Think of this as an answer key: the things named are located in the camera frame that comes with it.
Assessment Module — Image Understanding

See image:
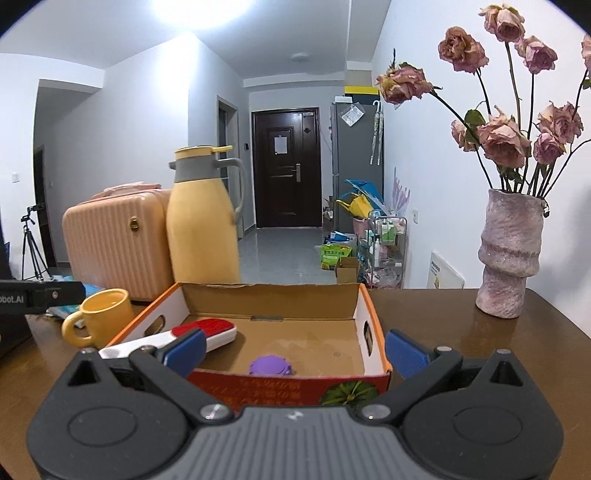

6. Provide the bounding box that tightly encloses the yellow thermos jug grey handle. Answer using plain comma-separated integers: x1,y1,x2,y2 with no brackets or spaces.
166,145,247,284

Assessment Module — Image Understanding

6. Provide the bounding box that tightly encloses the purple plastic lid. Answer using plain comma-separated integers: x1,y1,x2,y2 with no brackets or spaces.
248,354,295,377

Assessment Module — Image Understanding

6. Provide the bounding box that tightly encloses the dark brown entrance door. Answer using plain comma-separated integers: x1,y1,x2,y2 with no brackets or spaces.
252,107,321,229

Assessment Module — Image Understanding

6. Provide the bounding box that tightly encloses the grey interior door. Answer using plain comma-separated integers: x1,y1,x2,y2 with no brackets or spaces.
217,96,245,238

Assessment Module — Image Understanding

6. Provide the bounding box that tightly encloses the red and white lint brush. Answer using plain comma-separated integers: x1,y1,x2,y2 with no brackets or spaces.
99,318,238,360

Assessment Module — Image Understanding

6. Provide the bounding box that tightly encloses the yellow and black box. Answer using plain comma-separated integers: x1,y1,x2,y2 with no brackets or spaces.
345,84,380,104

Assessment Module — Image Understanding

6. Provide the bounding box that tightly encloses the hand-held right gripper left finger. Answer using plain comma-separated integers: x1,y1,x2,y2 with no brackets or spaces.
67,329,234,423

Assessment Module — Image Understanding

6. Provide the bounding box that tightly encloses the yellow watering can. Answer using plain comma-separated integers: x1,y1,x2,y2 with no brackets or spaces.
335,194,370,219

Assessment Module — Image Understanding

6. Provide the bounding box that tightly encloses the purple feather wall decoration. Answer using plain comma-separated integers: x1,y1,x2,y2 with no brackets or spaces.
392,167,411,213

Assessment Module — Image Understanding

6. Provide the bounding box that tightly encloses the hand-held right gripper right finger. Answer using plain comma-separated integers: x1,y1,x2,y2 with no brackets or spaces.
361,329,525,423

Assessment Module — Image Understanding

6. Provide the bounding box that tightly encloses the yellow ceramic mug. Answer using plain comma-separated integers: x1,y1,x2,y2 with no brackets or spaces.
61,288,136,349

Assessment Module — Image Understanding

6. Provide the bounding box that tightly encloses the red printed cardboard box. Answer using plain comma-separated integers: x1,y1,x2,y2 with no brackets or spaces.
99,281,393,416

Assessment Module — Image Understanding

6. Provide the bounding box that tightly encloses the small brown cardboard box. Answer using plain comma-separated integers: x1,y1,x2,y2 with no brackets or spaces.
335,257,361,283

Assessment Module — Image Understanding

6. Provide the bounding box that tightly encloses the grey refrigerator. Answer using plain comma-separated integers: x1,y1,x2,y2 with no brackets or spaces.
330,102,385,232

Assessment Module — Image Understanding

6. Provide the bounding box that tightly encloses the bright ceiling light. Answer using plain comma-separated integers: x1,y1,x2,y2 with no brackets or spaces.
152,0,259,31

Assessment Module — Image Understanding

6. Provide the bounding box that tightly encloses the metal storage cart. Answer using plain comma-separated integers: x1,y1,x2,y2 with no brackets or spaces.
365,210,408,289

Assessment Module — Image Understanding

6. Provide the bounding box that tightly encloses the blue tissue pack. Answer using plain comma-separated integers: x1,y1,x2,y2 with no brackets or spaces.
46,274,100,320

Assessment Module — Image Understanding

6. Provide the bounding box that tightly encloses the pink textured vase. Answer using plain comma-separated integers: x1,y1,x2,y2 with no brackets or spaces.
475,188,546,320

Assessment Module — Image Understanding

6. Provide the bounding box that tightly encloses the green printed bag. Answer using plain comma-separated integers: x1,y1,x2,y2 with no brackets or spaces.
321,244,352,271

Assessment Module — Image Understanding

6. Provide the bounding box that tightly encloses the bunch of dried pink roses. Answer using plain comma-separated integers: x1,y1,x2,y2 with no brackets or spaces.
375,4,591,199

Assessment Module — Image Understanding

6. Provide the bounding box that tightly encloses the pink ribbed suitcase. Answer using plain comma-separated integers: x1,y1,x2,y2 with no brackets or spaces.
62,182,176,303

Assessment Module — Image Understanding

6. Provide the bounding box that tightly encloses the black camera tripod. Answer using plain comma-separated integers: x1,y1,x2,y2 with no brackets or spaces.
21,203,49,281

